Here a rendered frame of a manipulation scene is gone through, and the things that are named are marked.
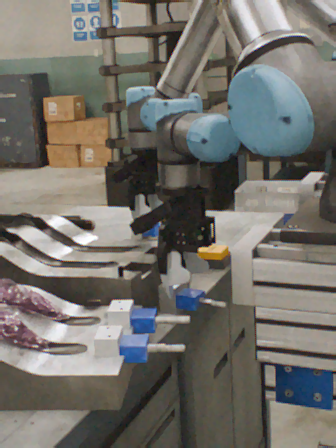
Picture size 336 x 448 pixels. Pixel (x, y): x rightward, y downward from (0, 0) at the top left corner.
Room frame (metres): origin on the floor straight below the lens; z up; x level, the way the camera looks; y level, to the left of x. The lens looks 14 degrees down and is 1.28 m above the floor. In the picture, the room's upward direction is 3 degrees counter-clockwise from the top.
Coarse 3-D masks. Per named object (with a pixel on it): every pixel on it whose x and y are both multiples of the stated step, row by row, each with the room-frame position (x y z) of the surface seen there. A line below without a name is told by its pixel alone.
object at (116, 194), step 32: (128, 0) 5.97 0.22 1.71; (160, 0) 6.18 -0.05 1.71; (192, 0) 5.24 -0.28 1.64; (96, 32) 5.48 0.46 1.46; (128, 32) 5.39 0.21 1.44; (160, 32) 5.33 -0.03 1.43; (160, 64) 5.34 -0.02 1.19; (224, 64) 5.71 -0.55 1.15; (224, 96) 5.68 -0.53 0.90; (128, 160) 5.74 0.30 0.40; (160, 192) 5.30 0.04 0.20; (224, 192) 5.46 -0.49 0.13
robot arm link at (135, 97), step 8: (136, 88) 1.72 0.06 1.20; (144, 88) 1.71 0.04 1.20; (152, 88) 1.73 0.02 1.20; (128, 96) 1.72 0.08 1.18; (136, 96) 1.71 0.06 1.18; (144, 96) 1.71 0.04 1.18; (128, 104) 1.72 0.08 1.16; (136, 104) 1.71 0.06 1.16; (128, 112) 1.73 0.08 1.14; (136, 112) 1.71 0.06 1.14; (128, 120) 1.73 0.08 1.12; (136, 120) 1.71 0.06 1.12; (128, 128) 1.73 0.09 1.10; (136, 128) 1.71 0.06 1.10; (144, 128) 1.71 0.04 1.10
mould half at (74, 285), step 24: (48, 216) 1.50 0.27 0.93; (0, 240) 1.32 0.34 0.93; (48, 240) 1.39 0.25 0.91; (96, 240) 1.45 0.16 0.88; (120, 240) 1.44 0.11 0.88; (144, 240) 1.41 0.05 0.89; (0, 264) 1.27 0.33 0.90; (24, 264) 1.26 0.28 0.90; (120, 264) 1.25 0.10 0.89; (48, 288) 1.23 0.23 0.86; (72, 288) 1.20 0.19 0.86; (96, 288) 1.18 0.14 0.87; (120, 288) 1.16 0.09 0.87; (144, 288) 1.20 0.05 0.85
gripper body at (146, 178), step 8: (136, 152) 1.72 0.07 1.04; (144, 152) 1.71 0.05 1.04; (152, 152) 1.71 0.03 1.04; (144, 160) 1.73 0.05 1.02; (152, 160) 1.71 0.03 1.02; (144, 168) 1.73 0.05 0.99; (152, 168) 1.71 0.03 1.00; (136, 176) 1.72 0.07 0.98; (144, 176) 1.70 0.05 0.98; (152, 176) 1.69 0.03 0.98; (136, 184) 1.72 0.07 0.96; (144, 184) 1.72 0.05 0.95; (152, 184) 1.71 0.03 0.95; (144, 192) 1.72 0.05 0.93; (152, 192) 1.69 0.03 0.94
